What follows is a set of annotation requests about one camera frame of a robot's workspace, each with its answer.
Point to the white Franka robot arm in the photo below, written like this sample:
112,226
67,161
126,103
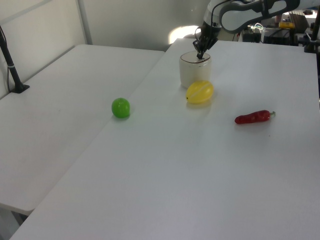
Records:
240,15

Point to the cream garbage bin lid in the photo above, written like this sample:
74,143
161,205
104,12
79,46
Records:
193,58

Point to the red toy chili pepper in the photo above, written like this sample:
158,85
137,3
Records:
253,117

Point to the black clamp stand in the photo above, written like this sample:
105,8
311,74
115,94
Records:
312,37

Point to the black Panda gripper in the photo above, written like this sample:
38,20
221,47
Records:
209,33

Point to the black box on desk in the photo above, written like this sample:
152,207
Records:
252,37

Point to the yellow device on desk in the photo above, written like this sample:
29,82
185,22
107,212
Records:
286,24

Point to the black pole with base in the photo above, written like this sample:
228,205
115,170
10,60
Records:
11,67

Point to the green toy apple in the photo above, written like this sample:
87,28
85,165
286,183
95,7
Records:
120,108

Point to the yellow striped toy melon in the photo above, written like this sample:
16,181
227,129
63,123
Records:
200,91

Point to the cream garbage bin body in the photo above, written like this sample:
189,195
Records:
195,75

